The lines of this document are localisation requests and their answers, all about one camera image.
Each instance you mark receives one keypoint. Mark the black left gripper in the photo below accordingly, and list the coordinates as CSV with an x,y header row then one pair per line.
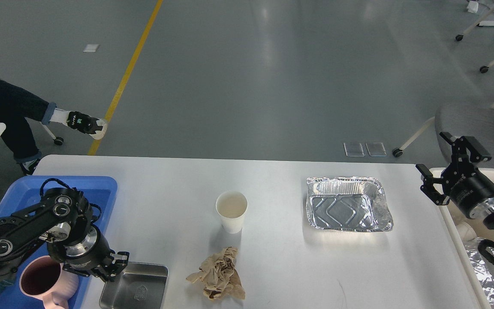
x,y
94,257

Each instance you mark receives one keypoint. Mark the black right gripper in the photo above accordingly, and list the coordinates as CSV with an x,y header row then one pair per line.
x,y
462,182

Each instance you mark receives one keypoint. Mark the stainless steel tray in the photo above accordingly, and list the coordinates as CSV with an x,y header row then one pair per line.
x,y
138,286

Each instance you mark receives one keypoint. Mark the pink mug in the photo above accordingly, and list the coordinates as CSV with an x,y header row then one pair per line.
x,y
44,279

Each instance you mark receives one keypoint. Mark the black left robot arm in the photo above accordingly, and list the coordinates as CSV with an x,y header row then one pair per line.
x,y
64,220

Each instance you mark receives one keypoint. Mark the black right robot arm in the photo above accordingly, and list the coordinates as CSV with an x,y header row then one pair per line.
x,y
485,247

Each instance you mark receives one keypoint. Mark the cream plastic bin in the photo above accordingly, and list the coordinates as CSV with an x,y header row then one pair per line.
x,y
452,216

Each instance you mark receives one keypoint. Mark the grey office chair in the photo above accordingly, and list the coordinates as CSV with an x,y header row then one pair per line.
x,y
460,120

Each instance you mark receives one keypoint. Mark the blue plastic bin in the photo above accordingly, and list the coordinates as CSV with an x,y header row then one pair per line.
x,y
100,190

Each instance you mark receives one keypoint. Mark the crumpled brown paper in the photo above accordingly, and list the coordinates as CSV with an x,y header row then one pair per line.
x,y
219,276

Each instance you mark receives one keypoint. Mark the aluminium foil tray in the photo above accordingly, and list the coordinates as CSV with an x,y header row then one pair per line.
x,y
353,204

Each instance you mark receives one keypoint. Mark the white paper cup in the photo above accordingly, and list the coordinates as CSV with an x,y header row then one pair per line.
x,y
231,207

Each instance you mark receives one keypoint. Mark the seated person in black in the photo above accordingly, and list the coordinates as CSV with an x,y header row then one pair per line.
x,y
18,104

